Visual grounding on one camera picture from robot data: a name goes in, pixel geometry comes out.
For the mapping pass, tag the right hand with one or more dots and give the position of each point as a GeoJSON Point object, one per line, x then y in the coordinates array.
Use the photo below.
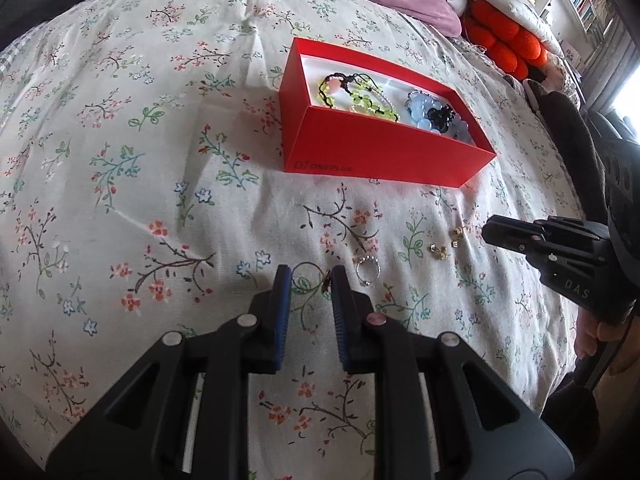
{"type": "Point", "coordinates": [590, 331]}

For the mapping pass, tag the gold earrings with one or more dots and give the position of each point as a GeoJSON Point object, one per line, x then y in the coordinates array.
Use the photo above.
{"type": "Point", "coordinates": [441, 251]}

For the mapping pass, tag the bookshelf with books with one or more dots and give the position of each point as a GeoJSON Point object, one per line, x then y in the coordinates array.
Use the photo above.
{"type": "Point", "coordinates": [579, 25]}

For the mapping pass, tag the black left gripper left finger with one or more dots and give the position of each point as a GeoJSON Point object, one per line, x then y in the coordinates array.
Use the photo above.
{"type": "Point", "coordinates": [180, 411]}

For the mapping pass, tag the orange knotted cushion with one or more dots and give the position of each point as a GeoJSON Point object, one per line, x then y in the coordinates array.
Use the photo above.
{"type": "Point", "coordinates": [512, 47]}

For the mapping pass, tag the dark brown garment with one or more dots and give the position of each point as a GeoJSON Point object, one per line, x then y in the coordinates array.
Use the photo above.
{"type": "Point", "coordinates": [573, 140]}

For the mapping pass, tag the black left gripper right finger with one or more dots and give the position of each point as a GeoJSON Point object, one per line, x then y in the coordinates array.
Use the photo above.
{"type": "Point", "coordinates": [440, 411]}

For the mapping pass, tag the floral bed cover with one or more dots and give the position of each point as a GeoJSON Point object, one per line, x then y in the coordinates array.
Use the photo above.
{"type": "Point", "coordinates": [142, 191]}

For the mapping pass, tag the pink bead pendant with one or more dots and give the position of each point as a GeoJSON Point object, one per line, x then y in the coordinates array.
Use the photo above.
{"type": "Point", "coordinates": [333, 84]}

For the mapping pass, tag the black hair claw clip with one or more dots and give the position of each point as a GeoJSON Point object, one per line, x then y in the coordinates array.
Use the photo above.
{"type": "Point", "coordinates": [441, 118]}

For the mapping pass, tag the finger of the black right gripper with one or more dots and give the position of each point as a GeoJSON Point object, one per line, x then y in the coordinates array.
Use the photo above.
{"type": "Point", "coordinates": [561, 228]}
{"type": "Point", "coordinates": [527, 238]}

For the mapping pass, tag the grey checked sheet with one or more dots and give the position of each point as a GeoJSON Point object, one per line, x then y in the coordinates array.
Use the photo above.
{"type": "Point", "coordinates": [8, 56]}

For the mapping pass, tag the red jewelry box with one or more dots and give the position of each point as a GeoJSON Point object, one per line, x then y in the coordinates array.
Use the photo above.
{"type": "Point", "coordinates": [322, 133]}

